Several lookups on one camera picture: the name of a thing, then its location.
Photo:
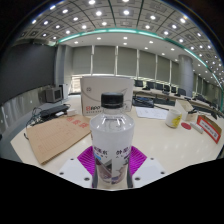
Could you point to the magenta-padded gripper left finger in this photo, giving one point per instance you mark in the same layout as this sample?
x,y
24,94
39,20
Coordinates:
x,y
71,170

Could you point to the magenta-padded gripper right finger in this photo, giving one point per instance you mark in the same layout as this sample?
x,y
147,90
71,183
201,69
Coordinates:
x,y
150,170

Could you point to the clear black-capped drink bottle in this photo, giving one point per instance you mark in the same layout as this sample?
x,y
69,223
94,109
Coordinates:
x,y
111,133

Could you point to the brown paper envelope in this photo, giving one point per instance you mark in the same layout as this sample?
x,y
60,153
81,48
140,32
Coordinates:
x,y
55,136

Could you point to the flat round red coaster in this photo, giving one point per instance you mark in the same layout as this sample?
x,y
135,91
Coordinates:
x,y
186,126

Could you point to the white and yellow mug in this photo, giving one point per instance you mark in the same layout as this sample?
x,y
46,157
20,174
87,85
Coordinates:
x,y
173,118

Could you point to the small white charger block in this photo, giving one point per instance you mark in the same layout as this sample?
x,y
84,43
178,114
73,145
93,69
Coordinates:
x,y
71,112

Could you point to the black power adapter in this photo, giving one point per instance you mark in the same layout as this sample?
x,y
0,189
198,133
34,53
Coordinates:
x,y
53,111

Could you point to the red-sided shallow cardboard box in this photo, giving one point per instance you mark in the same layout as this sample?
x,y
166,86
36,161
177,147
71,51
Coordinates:
x,y
209,129

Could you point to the long curved conference desk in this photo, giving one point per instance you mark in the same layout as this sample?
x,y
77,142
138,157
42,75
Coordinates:
x,y
160,95

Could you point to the grey box monitor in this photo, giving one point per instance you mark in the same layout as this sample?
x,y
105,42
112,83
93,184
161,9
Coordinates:
x,y
53,94

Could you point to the large white cardboard box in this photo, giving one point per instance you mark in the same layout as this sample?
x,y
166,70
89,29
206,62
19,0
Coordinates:
x,y
100,90

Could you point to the black office chairs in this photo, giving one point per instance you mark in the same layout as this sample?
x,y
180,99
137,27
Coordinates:
x,y
150,84

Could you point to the ceiling lights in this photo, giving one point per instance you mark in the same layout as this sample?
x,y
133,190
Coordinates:
x,y
99,13

